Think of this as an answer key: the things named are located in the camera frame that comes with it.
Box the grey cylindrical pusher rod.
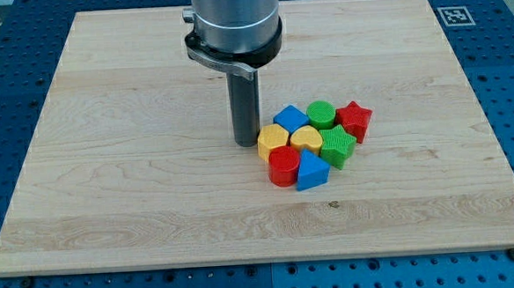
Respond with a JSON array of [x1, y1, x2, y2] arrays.
[[226, 74, 261, 147]]

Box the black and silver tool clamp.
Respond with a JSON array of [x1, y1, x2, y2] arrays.
[[182, 7, 283, 81]]

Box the red cylinder block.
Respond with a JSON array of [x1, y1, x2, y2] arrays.
[[268, 146, 301, 187]]

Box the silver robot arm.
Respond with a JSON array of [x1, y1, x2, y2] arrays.
[[182, 0, 283, 147]]

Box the yellow hexagon block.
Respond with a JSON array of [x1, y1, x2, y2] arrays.
[[257, 123, 290, 162]]

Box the blue cube block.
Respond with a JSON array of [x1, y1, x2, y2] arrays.
[[273, 105, 310, 134]]

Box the yellow heart block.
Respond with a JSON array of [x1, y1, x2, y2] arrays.
[[290, 125, 323, 156]]

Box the green cylinder block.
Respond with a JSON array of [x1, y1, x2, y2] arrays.
[[306, 100, 335, 130]]

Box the blue triangle block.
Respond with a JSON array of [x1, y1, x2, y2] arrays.
[[297, 150, 331, 191]]

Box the green star block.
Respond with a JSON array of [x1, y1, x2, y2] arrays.
[[319, 125, 357, 170]]

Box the red star block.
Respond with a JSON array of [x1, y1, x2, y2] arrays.
[[335, 101, 372, 144]]

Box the wooden board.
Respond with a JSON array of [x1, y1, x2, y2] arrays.
[[0, 0, 514, 277]]

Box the white fiducial marker tag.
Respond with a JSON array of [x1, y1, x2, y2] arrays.
[[437, 5, 475, 27]]

